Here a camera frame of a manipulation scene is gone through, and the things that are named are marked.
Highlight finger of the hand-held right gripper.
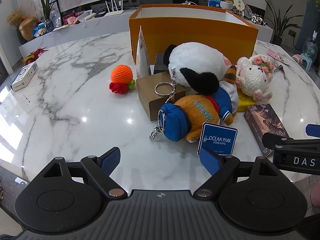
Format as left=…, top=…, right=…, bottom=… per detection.
left=262, top=132, right=320, bottom=153
left=305, top=124, right=320, bottom=138

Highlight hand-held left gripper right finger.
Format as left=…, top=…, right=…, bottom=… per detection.
left=193, top=147, right=282, bottom=199

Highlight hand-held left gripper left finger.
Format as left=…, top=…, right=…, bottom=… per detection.
left=40, top=147, right=127, bottom=199

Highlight white crochet bunny with flowers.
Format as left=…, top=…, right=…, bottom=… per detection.
left=235, top=55, right=275, bottom=102

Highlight brown kraft box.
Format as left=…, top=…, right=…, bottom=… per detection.
left=136, top=71, right=187, bottom=122

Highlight orange crochet ball with flower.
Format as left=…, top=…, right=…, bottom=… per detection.
left=109, top=65, right=137, bottom=95

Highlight white and black plush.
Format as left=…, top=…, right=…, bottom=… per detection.
left=154, top=42, right=233, bottom=97

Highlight white printed pouch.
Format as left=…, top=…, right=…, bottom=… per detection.
left=136, top=26, right=152, bottom=79

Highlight black textured box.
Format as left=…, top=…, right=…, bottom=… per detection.
left=154, top=52, right=175, bottom=75

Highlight orange cardboard box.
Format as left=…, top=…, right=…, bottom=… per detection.
left=129, top=4, right=259, bottom=65

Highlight dark card box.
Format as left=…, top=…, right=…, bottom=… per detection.
left=244, top=103, right=290, bottom=158

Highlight orange plush with blue hat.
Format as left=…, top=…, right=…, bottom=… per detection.
left=149, top=65, right=240, bottom=157

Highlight yellow flat pad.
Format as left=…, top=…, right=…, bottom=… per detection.
left=235, top=90, right=257, bottom=112

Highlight blue stool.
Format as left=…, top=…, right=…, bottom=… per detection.
left=301, top=54, right=317, bottom=70

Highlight metal nail clippers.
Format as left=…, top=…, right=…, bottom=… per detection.
left=275, top=65, right=288, bottom=80

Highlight pink packet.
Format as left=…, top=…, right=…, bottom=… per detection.
left=267, top=49, right=290, bottom=65

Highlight large water bottle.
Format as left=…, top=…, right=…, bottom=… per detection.
left=302, top=30, right=319, bottom=55

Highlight potted long-leaf plant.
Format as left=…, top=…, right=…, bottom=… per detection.
left=264, top=0, right=304, bottom=47

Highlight white product box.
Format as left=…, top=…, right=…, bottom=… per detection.
left=10, top=62, right=38, bottom=92

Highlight black and white ornament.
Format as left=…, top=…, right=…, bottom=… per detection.
left=251, top=14, right=268, bottom=27

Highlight white marble TV cabinet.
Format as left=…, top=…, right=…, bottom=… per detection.
left=19, top=4, right=274, bottom=58

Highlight red feather toy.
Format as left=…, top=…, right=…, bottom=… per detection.
left=22, top=47, right=49, bottom=65

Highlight round paper fan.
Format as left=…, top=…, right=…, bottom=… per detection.
left=232, top=0, right=244, bottom=14

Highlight pink small item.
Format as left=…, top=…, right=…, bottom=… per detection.
left=62, top=15, right=80, bottom=25

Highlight white small device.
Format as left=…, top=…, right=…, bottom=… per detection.
left=80, top=10, right=97, bottom=20

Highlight blue snack bag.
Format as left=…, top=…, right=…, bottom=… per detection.
left=32, top=22, right=48, bottom=38

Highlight white router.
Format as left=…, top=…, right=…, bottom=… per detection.
left=104, top=0, right=124, bottom=17

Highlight gold vase with dried flowers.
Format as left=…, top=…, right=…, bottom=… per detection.
left=7, top=9, right=38, bottom=42

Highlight snake plant in glass vase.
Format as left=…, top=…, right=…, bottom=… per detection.
left=39, top=0, right=63, bottom=33

